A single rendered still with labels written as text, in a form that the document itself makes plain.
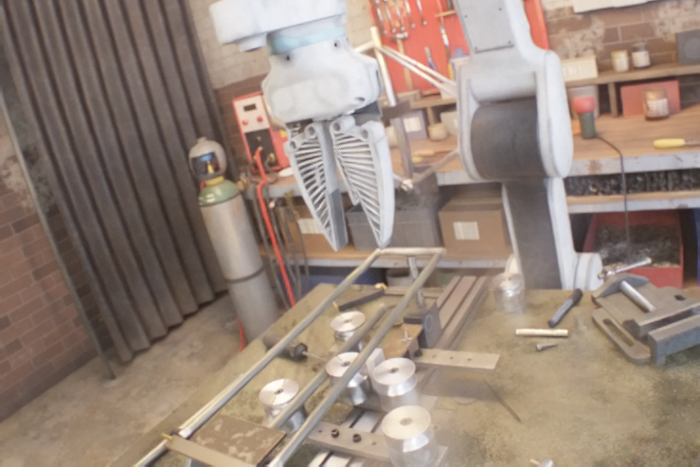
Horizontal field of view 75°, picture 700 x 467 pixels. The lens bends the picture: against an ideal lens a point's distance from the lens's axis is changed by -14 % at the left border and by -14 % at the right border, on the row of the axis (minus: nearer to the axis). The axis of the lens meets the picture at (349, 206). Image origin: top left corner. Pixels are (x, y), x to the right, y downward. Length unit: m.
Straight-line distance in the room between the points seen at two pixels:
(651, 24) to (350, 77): 2.16
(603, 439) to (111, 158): 2.80
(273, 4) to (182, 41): 3.09
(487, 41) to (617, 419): 0.69
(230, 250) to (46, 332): 1.36
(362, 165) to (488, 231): 1.61
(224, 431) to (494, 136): 0.73
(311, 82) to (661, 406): 0.52
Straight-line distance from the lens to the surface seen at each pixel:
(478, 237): 2.07
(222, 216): 2.40
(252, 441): 0.46
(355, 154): 0.46
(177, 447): 0.49
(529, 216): 1.14
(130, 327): 3.10
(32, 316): 3.25
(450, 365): 0.68
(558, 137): 0.98
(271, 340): 0.89
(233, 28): 0.39
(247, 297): 2.53
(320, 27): 0.44
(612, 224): 2.40
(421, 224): 2.14
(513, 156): 1.00
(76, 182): 2.90
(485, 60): 1.03
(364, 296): 0.97
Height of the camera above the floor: 1.32
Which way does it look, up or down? 16 degrees down
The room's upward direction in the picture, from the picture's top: 15 degrees counter-clockwise
